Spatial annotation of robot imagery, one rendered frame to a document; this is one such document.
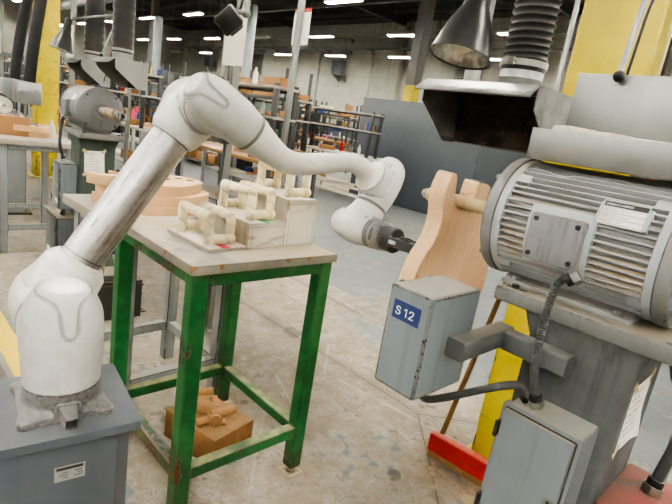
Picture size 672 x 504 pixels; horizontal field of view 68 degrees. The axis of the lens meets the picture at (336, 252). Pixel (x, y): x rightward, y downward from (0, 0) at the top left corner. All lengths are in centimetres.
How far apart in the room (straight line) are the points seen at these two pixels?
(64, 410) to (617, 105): 129
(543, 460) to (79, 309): 94
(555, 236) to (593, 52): 122
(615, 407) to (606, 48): 138
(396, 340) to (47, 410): 73
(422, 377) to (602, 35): 152
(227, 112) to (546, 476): 98
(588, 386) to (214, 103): 96
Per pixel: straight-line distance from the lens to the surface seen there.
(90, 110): 324
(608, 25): 214
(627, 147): 103
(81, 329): 116
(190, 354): 162
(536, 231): 101
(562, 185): 106
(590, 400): 107
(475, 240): 137
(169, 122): 134
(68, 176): 331
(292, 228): 183
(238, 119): 122
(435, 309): 90
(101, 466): 128
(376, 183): 151
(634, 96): 120
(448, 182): 119
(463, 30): 116
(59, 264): 133
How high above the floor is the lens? 138
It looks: 14 degrees down
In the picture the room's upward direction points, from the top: 9 degrees clockwise
